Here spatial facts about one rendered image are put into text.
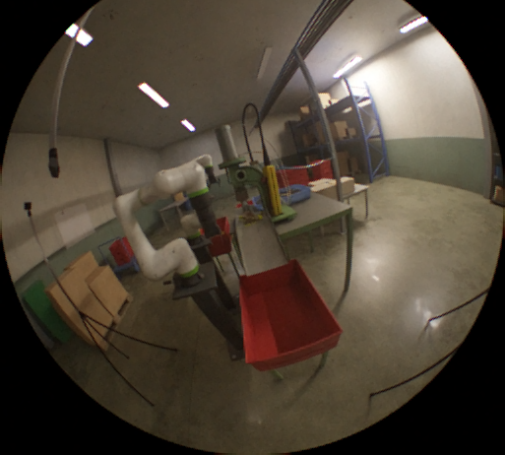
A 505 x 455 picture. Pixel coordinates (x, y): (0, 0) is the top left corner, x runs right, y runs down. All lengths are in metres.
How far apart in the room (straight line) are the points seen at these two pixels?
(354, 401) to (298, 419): 0.38
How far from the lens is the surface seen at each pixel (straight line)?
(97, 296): 2.70
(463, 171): 5.31
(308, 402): 1.42
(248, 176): 1.16
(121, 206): 0.94
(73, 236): 4.88
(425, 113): 5.47
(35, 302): 3.71
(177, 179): 0.59
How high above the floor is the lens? 1.42
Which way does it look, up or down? 14 degrees down
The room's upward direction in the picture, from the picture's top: 16 degrees counter-clockwise
